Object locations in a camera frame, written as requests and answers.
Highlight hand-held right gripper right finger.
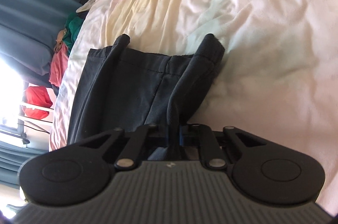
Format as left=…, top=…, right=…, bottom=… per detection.
left=180, top=124, right=284, bottom=169

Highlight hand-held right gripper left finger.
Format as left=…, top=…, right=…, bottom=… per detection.
left=67, top=124, right=170, bottom=169

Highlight black pants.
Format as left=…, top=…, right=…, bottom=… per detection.
left=67, top=34, right=225, bottom=161

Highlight pink cloth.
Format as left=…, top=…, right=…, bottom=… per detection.
left=49, top=43, right=70, bottom=87

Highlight garment steamer stand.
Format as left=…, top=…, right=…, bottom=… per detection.
left=20, top=104, right=53, bottom=124

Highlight red cloth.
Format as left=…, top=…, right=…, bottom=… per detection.
left=22, top=86, right=53, bottom=119

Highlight beige cloth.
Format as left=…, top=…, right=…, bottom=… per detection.
left=54, top=30, right=66, bottom=53

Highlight pastel tie-dye bed sheet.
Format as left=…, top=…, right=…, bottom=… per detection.
left=49, top=0, right=338, bottom=216

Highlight dark framed window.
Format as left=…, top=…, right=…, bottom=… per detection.
left=0, top=52, right=29, bottom=145

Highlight white cloth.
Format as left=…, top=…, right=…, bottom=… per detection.
left=76, top=0, right=99, bottom=13

